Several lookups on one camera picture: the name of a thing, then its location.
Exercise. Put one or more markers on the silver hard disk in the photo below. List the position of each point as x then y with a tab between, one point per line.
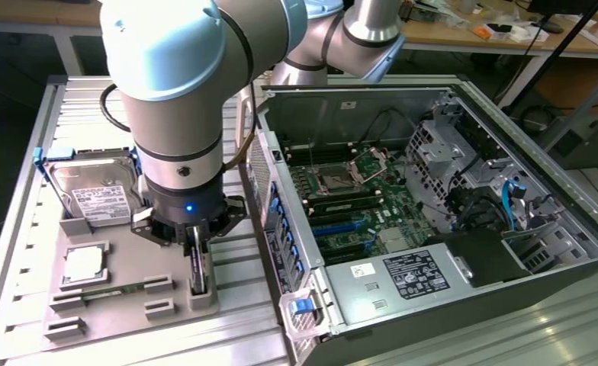
94	190

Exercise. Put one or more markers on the green RAM stick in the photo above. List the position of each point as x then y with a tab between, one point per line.
110	293

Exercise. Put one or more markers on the black plastic shroud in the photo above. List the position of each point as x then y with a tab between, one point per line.
482	259

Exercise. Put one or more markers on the blue slot clip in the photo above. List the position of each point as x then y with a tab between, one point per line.
301	268
295	255
289	241
284	225
279	207

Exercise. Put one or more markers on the black open PC case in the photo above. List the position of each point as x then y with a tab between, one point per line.
482	309

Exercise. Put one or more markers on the long black expansion slot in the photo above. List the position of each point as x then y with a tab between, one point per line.
335	218
345	251

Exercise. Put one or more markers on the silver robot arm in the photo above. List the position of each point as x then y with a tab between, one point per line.
176	126

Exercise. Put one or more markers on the grey parts rack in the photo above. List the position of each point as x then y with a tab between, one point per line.
125	267

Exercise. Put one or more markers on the black empty RAM slot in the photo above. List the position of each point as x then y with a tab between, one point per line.
341	194
333	159
331	151

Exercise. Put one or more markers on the blue disk carrier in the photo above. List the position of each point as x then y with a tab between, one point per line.
62	154

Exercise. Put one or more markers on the thin metal locking lever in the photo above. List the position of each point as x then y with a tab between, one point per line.
312	154

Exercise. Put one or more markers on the black graphics card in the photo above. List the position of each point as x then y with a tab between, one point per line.
197	267

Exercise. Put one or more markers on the green motherboard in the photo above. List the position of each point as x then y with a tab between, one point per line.
405	198

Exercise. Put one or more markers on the aluminium profile frame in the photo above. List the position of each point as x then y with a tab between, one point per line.
583	108

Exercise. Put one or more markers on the grey power supply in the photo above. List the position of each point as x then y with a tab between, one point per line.
359	293

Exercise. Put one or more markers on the silver chipset heatsink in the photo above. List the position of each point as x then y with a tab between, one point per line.
391	240

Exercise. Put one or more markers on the blue power supply latch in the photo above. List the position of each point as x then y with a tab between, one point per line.
299	307

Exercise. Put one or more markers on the CPU socket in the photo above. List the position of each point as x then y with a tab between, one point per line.
336	179

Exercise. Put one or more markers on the black monitor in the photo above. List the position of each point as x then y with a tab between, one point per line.
568	4

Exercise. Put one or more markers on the blue expansion slot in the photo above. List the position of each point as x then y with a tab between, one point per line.
339	228

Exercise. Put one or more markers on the black stand pole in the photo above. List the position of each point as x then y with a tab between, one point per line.
571	42

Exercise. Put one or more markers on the silver CPU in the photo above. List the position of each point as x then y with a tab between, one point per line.
82	263

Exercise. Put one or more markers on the white and black device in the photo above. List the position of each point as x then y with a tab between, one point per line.
519	36

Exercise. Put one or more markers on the black labelled RAM stick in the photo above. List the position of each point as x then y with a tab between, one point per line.
344	206

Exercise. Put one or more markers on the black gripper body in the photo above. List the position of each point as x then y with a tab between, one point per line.
186	202

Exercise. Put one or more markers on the metal socket cover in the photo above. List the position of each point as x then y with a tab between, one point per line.
372	162

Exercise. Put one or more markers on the metal disk bay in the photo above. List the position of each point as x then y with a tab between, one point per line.
530	255

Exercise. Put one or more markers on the green circuit board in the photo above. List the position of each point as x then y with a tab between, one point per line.
425	13

